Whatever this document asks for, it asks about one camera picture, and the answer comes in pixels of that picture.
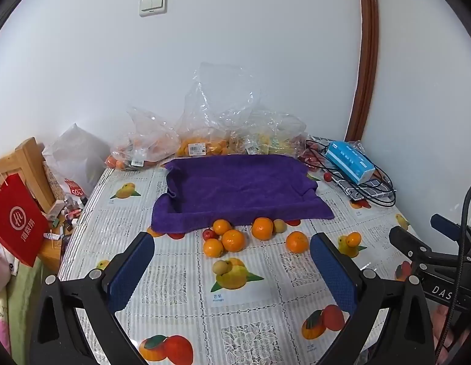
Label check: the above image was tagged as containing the white plastic bag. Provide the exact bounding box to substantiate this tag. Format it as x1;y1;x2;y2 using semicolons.
42;123;111;198

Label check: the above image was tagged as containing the wooden chair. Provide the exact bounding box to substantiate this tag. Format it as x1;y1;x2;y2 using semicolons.
0;137;58;214

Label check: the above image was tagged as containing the blue tissue box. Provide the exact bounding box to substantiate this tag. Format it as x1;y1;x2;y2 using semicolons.
325;141;376;184

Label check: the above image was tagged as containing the clear bag of oranges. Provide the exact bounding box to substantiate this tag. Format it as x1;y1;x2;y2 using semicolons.
106;106;181;172

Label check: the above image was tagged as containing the green bed sheet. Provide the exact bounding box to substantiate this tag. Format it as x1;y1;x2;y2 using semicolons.
5;256;46;365

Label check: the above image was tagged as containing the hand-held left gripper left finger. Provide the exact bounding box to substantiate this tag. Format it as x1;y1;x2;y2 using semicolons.
30;231;156;365

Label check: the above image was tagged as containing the bag of cherry tomatoes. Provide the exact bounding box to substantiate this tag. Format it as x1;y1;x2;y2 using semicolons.
297;148;328;171

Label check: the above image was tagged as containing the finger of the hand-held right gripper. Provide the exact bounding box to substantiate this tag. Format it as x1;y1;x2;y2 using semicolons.
388;226;436;264
430;214;471;242

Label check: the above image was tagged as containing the person's right hand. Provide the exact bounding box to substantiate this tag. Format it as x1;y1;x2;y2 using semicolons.
433;303;470;355

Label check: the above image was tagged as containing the clear bag of yellow fruit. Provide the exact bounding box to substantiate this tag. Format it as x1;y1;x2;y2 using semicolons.
230;109;309;157

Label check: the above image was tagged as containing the red white snack packet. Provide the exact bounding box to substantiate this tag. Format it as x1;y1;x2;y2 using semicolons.
64;178;86;199

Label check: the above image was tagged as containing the red paper bag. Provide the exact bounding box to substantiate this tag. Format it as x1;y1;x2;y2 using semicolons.
0;172;51;268

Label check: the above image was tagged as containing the brown wooden door frame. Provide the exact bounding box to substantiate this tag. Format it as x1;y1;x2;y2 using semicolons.
344;0;380;144

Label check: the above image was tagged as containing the clear bag of kumquats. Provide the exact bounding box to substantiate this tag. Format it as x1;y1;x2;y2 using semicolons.
176;62;263;158

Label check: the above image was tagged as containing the purple towel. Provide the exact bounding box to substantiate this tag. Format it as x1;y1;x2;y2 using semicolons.
151;154;334;235

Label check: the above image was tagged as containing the white light switch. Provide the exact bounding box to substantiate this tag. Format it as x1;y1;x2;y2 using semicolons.
139;0;168;18

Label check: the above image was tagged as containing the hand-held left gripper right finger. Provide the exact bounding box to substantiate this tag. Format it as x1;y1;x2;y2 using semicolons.
310;232;436;365

